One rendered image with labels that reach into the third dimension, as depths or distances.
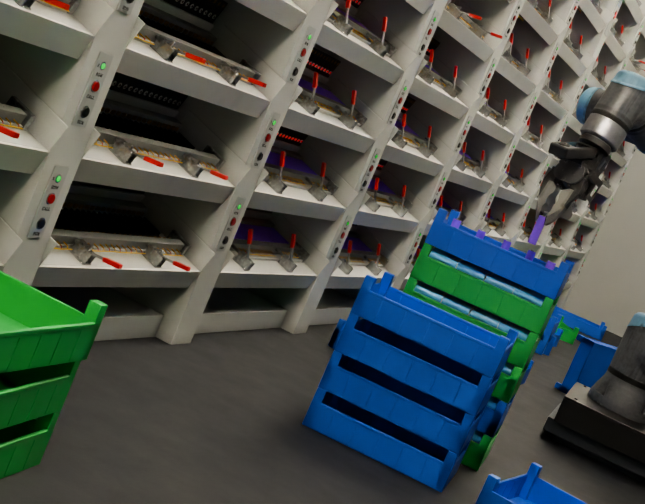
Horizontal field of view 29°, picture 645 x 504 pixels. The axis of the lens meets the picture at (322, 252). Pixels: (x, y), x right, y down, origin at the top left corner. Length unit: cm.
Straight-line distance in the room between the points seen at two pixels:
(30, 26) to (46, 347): 50
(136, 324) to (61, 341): 97
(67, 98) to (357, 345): 79
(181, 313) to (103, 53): 81
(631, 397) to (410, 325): 116
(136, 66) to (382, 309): 68
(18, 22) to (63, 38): 12
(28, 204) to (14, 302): 29
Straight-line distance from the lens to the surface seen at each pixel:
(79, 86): 198
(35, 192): 199
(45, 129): 199
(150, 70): 215
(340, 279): 346
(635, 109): 275
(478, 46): 377
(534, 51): 462
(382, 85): 325
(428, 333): 240
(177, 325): 265
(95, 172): 212
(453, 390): 240
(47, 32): 188
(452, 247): 268
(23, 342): 152
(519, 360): 268
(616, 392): 345
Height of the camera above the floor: 60
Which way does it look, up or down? 7 degrees down
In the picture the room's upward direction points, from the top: 23 degrees clockwise
